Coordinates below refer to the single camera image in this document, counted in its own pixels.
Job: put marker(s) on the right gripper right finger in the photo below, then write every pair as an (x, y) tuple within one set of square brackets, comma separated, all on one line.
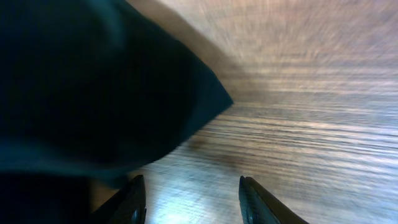
[(259, 206)]

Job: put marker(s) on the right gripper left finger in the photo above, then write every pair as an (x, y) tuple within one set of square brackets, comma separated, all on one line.
[(127, 206)]

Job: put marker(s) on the black shorts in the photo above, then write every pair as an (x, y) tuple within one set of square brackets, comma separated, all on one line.
[(90, 90)]

